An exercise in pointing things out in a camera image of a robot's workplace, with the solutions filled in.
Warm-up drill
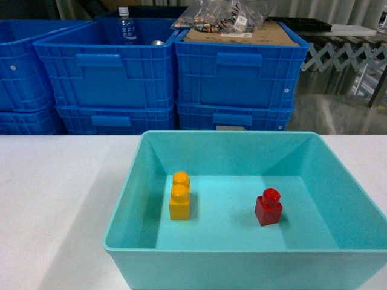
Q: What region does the black tray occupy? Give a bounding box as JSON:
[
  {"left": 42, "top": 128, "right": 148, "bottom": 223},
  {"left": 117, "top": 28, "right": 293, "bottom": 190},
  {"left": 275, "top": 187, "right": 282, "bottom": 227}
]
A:
[{"left": 267, "top": 16, "right": 332, "bottom": 32}]

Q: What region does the brown cardboard sheet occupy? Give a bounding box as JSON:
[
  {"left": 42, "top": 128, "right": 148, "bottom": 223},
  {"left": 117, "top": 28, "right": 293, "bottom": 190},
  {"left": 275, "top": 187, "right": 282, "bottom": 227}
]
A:
[{"left": 183, "top": 21, "right": 299, "bottom": 46}]

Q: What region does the expandable roller conveyor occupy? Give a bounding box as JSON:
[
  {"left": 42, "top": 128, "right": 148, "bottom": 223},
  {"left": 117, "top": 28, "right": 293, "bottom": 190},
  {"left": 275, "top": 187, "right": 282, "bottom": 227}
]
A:
[{"left": 296, "top": 36, "right": 386, "bottom": 95}]

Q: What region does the blue crate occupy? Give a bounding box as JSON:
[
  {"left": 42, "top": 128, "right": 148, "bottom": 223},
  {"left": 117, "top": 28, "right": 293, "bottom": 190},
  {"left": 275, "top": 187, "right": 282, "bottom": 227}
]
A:
[
  {"left": 56, "top": 105, "right": 176, "bottom": 135},
  {"left": 1, "top": 19, "right": 86, "bottom": 112},
  {"left": 33, "top": 18, "right": 178, "bottom": 109},
  {"left": 1, "top": 105, "right": 67, "bottom": 135},
  {"left": 175, "top": 23, "right": 310, "bottom": 109},
  {"left": 177, "top": 103, "right": 294, "bottom": 131}
]

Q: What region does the blue crate lower middle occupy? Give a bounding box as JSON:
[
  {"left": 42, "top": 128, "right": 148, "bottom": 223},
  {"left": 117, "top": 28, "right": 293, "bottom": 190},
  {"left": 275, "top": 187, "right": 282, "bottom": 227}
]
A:
[{"left": 56, "top": 105, "right": 176, "bottom": 135}]

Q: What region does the teal plastic bin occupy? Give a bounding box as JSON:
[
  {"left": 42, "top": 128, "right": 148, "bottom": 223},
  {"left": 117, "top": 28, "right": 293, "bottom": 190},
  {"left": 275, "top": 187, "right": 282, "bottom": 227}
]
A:
[{"left": 103, "top": 131, "right": 386, "bottom": 289}]

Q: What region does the blue crate lower left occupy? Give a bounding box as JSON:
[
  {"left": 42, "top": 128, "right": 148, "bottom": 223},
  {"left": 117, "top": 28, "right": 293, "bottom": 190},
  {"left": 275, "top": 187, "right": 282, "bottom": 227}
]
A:
[{"left": 1, "top": 105, "right": 67, "bottom": 135}]

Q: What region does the blue crate upper left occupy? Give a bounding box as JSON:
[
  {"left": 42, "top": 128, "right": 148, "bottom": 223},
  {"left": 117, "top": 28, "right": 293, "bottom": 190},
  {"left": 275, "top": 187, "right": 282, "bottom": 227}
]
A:
[{"left": 1, "top": 19, "right": 86, "bottom": 112}]

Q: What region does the red toy block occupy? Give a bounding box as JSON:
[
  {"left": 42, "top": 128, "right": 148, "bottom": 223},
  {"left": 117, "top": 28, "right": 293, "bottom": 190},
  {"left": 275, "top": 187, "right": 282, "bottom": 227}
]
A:
[{"left": 255, "top": 188, "right": 283, "bottom": 226}]

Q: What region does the plastic bag of parts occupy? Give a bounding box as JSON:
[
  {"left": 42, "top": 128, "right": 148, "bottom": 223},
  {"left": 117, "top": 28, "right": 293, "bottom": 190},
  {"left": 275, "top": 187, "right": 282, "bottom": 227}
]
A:
[{"left": 171, "top": 1, "right": 278, "bottom": 34}]

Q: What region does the blue crate lower right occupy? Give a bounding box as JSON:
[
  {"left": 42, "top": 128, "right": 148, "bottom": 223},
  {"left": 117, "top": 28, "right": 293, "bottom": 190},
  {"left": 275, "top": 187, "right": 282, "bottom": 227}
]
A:
[{"left": 177, "top": 103, "right": 294, "bottom": 131}]

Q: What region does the yellow toy block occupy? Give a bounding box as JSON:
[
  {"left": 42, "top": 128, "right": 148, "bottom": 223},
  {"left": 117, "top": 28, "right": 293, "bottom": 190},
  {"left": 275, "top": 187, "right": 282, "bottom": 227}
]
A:
[{"left": 169, "top": 171, "right": 190, "bottom": 220}]

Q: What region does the blue crate upper right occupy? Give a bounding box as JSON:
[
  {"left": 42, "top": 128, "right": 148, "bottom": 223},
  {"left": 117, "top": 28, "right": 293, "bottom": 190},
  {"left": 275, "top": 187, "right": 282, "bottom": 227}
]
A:
[{"left": 175, "top": 23, "right": 310, "bottom": 109}]

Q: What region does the clear water bottle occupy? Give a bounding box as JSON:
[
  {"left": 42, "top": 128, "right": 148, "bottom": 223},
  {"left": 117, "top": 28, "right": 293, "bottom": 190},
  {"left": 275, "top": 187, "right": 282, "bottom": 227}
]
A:
[{"left": 118, "top": 7, "right": 137, "bottom": 45}]

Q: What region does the blue crate upper middle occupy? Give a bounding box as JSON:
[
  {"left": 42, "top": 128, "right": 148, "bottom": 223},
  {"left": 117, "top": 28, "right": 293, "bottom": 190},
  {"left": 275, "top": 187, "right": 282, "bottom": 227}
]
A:
[{"left": 33, "top": 18, "right": 178, "bottom": 109}]

